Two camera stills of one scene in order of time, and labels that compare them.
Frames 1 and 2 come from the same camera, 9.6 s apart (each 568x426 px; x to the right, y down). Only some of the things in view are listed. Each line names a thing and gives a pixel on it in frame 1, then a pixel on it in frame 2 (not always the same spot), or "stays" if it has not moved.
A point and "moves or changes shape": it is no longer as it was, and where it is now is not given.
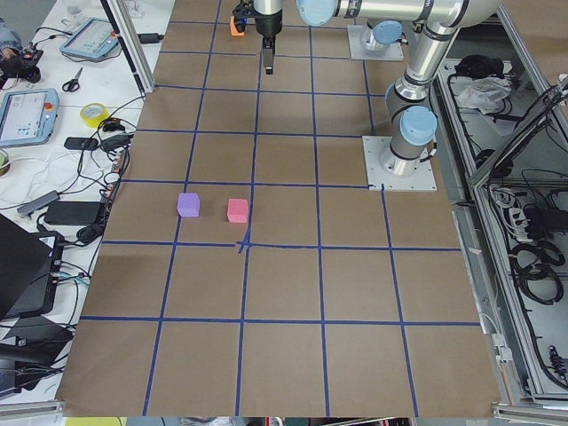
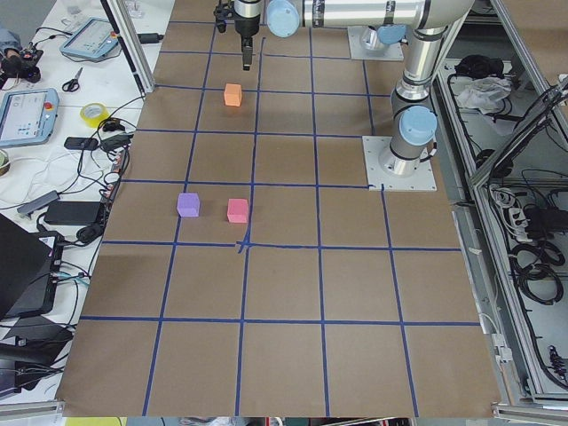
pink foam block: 237,210 stays
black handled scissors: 73,84 stays
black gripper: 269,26 → 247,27
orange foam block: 233,29 moves or changes shape
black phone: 78,143 stays
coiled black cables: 535,265 stays
